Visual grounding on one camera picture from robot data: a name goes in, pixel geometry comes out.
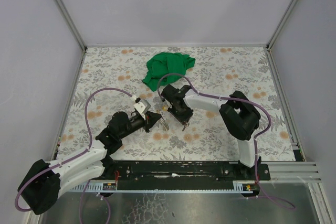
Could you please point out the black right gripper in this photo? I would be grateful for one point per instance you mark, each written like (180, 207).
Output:
(181, 114)

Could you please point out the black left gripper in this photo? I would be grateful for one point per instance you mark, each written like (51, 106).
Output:
(147, 121)

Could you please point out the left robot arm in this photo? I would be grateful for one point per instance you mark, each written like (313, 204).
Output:
(45, 182)

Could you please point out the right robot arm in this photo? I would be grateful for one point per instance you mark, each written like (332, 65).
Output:
(240, 117)

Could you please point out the crumpled green cloth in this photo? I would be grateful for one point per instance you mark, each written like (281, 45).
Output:
(166, 63)

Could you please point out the floral patterned table mat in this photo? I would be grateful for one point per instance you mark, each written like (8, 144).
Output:
(110, 74)

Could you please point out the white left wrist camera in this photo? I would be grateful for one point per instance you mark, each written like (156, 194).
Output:
(142, 106)

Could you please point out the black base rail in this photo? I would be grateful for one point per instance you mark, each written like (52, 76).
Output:
(186, 175)

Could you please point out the grey slotted cable duct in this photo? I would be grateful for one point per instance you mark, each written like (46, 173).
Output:
(95, 187)

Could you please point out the aluminium frame left post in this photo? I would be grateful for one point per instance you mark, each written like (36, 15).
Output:
(70, 24)

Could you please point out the aluminium frame post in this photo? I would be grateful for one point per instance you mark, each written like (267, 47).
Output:
(70, 24)
(282, 23)

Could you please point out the aluminium frame right post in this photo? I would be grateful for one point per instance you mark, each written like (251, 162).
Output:
(282, 23)

